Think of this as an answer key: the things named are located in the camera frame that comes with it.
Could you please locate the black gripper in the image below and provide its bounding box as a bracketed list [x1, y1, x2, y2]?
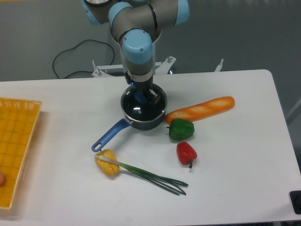
[124, 72, 160, 105]

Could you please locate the glass lid blue knob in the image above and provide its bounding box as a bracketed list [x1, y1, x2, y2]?
[120, 84, 167, 121]

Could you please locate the dark blue saucepan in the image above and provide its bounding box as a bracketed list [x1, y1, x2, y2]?
[91, 83, 168, 152]

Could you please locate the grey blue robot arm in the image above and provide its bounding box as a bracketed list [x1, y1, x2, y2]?
[82, 0, 190, 104]

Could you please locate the green bell pepper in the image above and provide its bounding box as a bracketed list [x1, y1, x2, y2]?
[168, 118, 195, 141]

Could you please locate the red bell pepper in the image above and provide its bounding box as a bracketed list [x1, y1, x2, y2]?
[176, 142, 198, 169]

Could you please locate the orange baguette bread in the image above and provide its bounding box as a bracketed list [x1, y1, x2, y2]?
[165, 96, 235, 125]

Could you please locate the yellow bell pepper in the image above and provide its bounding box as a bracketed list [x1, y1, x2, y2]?
[94, 149, 119, 178]

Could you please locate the green spring onion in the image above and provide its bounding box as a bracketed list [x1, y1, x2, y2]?
[95, 154, 189, 196]

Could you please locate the yellow woven basket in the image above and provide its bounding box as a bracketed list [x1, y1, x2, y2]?
[0, 97, 42, 210]

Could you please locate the black device table corner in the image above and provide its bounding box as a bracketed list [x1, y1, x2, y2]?
[289, 190, 301, 215]

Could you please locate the white table leg bracket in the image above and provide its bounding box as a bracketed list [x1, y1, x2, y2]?
[214, 58, 224, 72]

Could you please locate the black floor cable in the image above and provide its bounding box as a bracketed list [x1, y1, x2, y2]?
[52, 39, 115, 79]

